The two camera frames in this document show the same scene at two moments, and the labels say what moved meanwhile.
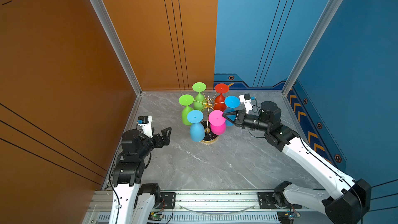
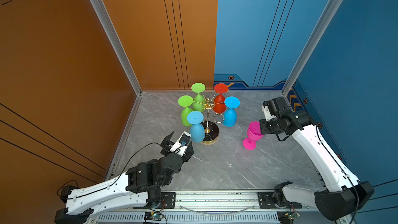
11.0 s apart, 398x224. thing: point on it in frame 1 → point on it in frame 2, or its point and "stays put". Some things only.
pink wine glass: (217, 122) → (254, 133)
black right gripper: (240, 118) → (263, 129)
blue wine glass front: (197, 129) stays put
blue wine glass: (231, 103) stays put
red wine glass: (219, 102) stays put
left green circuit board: (155, 216) stays put
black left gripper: (165, 138) → (166, 145)
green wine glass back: (199, 103) stays put
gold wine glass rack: (209, 138) stays put
